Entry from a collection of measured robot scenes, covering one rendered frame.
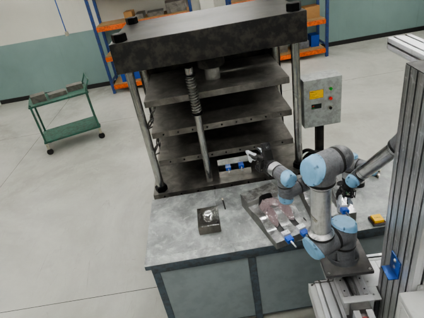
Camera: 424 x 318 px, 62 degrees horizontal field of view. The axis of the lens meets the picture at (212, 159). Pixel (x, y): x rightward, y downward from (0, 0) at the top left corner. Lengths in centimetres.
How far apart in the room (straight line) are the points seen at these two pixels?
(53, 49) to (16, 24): 86
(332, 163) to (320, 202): 19
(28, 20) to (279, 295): 792
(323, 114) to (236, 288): 149
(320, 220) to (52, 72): 830
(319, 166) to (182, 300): 161
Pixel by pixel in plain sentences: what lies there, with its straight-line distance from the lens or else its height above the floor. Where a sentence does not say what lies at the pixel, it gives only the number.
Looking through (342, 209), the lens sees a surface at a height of 95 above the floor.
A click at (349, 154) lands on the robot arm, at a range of 149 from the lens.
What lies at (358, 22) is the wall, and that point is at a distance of 943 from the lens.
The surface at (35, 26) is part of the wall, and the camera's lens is 915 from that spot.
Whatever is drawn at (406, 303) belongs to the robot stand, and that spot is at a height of 123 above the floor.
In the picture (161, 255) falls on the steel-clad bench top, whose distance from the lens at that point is 239.
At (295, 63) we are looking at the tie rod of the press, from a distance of 262.
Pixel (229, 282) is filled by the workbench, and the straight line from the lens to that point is 258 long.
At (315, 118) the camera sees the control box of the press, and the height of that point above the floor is 114.
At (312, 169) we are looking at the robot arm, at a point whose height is 165.
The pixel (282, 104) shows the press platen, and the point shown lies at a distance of 290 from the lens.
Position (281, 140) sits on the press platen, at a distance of 290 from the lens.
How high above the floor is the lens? 244
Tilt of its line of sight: 30 degrees down
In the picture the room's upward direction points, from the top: 10 degrees counter-clockwise
